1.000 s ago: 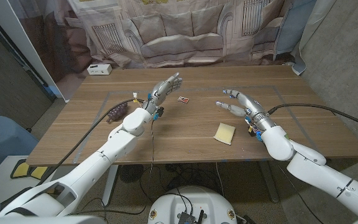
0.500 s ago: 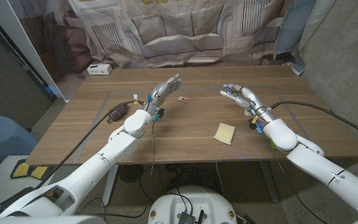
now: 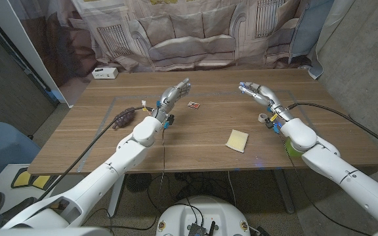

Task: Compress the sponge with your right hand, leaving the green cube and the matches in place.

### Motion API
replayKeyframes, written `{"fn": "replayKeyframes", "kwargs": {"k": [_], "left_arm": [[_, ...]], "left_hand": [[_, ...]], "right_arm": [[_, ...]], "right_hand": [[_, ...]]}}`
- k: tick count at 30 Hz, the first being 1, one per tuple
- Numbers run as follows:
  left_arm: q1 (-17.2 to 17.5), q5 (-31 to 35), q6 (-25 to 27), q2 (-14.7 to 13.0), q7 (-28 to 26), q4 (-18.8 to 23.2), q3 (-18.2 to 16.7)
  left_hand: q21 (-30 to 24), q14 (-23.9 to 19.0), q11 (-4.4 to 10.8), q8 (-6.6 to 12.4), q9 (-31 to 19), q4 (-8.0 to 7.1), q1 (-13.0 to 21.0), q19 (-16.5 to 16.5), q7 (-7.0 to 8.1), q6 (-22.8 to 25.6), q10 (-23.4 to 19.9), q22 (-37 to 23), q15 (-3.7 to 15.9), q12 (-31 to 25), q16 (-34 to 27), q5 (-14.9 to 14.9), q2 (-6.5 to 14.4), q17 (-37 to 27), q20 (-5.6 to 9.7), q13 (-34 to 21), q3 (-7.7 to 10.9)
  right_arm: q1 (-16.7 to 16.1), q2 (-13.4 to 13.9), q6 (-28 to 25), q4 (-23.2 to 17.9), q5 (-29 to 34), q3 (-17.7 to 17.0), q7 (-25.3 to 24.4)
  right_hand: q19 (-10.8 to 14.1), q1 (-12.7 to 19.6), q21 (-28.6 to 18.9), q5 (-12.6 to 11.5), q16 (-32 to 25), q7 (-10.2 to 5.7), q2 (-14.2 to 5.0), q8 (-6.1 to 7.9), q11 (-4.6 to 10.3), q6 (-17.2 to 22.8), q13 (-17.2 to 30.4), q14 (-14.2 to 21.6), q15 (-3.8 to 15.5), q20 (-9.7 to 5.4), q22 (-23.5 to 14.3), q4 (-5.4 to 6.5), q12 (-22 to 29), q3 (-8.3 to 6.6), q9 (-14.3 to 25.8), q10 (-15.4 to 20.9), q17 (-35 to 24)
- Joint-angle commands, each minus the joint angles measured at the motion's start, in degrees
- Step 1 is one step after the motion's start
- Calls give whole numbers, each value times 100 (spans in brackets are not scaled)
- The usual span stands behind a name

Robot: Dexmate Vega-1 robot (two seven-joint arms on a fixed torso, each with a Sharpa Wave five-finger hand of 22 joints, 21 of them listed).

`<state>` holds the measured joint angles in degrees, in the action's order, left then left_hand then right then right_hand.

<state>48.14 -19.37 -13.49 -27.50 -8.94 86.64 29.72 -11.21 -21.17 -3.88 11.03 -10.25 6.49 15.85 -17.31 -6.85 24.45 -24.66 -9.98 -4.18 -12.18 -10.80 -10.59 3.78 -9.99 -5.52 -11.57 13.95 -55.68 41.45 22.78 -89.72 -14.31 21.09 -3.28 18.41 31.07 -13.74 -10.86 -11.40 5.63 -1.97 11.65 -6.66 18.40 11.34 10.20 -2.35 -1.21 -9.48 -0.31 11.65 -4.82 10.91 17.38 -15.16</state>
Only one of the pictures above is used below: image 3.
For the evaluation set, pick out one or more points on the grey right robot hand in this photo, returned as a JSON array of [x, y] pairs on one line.
[[267, 95]]

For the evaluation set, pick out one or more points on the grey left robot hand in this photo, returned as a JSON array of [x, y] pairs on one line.
[[171, 96]]

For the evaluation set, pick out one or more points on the yellow sponge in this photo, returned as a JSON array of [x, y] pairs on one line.
[[237, 140]]

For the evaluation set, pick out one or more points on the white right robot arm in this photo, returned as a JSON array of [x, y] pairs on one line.
[[333, 164]]

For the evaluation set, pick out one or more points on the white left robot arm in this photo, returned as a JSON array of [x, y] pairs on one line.
[[126, 157]]

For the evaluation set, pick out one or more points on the green cube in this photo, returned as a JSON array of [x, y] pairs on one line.
[[293, 153]]

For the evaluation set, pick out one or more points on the red white matchbox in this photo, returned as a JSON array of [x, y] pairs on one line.
[[193, 105]]

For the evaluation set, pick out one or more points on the white tape roll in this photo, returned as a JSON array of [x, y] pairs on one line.
[[261, 118]]

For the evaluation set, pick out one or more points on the purple plastic grapes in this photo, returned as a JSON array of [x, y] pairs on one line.
[[123, 118]]

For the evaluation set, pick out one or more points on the printed sofa backdrop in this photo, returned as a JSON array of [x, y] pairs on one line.
[[189, 32]]

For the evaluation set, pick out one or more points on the white power box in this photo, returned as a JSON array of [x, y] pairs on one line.
[[105, 72]]

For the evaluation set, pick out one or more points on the round black floor fan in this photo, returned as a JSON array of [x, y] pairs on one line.
[[138, 182]]

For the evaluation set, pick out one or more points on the grey table leg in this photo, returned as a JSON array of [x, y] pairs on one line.
[[284, 193]]

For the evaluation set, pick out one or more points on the white table leg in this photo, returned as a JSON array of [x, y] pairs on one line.
[[116, 193]]

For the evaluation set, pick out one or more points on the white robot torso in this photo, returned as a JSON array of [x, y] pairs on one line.
[[202, 213]]

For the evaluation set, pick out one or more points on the black antenna module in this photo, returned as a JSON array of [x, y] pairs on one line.
[[197, 229]]

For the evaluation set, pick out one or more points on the yellow pad with black border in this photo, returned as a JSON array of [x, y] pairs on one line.
[[28, 178]]

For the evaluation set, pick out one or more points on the blue chair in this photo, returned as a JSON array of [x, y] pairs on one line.
[[2, 144]]

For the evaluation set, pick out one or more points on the white door frame post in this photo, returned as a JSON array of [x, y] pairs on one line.
[[21, 42]]

